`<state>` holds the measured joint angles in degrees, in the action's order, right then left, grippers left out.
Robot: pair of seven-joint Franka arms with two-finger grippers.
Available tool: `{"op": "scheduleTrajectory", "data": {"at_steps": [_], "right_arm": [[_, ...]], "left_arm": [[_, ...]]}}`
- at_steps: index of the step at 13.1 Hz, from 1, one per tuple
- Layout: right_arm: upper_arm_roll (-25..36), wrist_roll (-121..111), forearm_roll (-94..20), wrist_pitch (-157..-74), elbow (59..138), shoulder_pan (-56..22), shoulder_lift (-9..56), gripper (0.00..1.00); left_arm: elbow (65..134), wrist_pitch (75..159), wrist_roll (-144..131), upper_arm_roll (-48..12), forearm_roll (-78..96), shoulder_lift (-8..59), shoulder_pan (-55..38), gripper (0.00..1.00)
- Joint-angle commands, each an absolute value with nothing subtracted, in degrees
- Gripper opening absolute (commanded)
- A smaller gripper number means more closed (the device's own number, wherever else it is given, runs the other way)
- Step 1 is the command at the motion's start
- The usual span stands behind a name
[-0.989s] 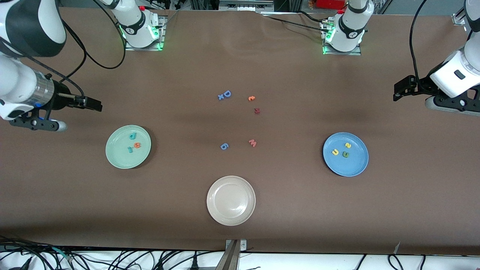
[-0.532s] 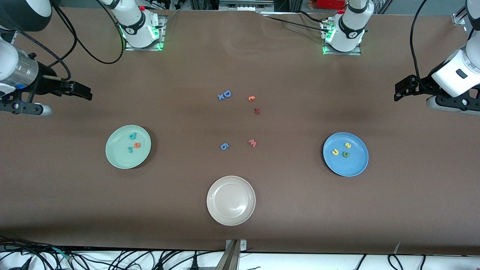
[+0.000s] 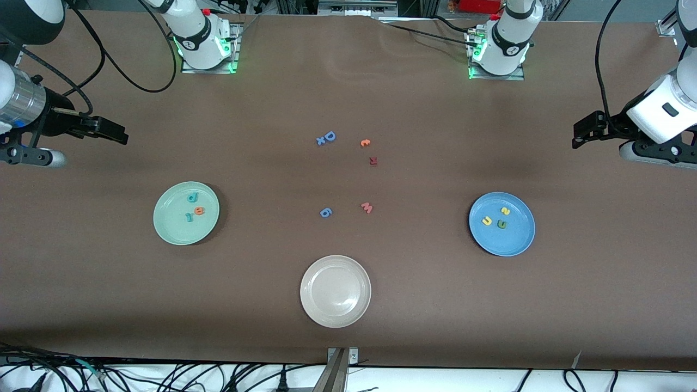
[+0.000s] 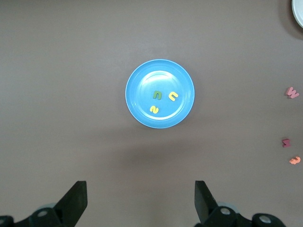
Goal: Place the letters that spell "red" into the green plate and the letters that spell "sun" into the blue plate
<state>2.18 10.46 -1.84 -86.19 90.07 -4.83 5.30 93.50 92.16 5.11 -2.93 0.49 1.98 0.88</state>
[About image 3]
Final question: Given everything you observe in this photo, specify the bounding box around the mint green plate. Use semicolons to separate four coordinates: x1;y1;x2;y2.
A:
153;181;221;246

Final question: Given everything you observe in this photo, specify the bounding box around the blue plate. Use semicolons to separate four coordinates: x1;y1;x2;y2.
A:
469;192;536;257

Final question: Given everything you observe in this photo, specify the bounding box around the red background box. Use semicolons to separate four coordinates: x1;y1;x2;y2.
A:
457;0;504;14

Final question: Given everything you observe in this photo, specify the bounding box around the beige plate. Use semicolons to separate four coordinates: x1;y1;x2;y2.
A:
300;255;372;329

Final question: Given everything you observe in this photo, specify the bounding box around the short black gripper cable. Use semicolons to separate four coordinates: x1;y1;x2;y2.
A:
22;46;94;115

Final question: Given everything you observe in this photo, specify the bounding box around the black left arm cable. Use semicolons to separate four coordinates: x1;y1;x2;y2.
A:
595;0;624;118

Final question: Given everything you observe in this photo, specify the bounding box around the long black arm cable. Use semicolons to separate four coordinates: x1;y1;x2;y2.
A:
65;0;178;93

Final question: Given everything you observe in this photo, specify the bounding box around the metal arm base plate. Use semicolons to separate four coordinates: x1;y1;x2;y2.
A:
181;22;242;74
467;30;526;81

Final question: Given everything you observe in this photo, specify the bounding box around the black base cable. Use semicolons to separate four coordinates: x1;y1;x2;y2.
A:
430;15;486;34
381;21;474;48

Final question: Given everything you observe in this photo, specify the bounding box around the teal floor cable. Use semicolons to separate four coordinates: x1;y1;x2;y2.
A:
75;358;105;380

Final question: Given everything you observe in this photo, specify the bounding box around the aluminium background frame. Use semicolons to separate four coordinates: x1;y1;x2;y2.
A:
319;0;398;17

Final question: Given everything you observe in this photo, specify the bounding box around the aluminium edge bracket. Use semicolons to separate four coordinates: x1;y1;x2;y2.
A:
313;347;359;392

